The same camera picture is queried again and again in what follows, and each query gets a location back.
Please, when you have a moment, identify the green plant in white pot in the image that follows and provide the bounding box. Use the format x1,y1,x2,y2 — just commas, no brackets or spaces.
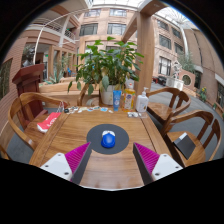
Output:
67,36,145,106

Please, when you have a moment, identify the blue and white computer mouse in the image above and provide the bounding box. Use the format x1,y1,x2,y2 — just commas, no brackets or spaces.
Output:
100,129,117,149

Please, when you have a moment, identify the yellow dish soap bottle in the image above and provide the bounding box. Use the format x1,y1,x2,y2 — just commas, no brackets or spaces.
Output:
122,78,137,113

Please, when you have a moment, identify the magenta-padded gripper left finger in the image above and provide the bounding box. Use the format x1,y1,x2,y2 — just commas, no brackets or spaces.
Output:
39,141,93,185

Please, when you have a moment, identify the white stone statue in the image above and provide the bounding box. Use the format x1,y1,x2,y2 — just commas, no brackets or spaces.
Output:
171,59,183,80

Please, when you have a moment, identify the black notebook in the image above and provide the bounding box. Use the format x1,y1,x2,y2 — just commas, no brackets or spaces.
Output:
173,132,197,160

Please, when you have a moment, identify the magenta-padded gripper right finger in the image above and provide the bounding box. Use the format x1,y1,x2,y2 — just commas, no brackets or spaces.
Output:
132,142,184,186

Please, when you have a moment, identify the wooden armchair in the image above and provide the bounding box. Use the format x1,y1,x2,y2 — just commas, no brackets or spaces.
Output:
146,87,192,126
163,110,223,168
77,87,101,108
7,91,69,151
0,143,11,160

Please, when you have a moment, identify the dark bust sculpture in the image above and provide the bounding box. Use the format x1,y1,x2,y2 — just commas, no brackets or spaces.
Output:
21,44,36,68

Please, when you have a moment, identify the red and white bag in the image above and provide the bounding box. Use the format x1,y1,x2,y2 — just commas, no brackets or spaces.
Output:
36,101,65,134

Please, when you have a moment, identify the white pump bottle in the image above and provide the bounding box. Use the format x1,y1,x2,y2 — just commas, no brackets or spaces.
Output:
135,87,150,113

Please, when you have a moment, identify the dark red wooden pedestal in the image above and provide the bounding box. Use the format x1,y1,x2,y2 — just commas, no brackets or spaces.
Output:
12,63,46,121

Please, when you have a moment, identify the round dark grey mouse pad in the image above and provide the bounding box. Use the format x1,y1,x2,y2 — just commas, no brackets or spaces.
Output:
86,123,130,155

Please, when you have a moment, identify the clear plastic packet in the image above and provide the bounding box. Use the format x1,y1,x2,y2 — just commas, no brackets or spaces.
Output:
127,111,148,119

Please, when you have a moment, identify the blue squeeze tube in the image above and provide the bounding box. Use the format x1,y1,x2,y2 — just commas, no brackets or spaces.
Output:
112,89,123,112

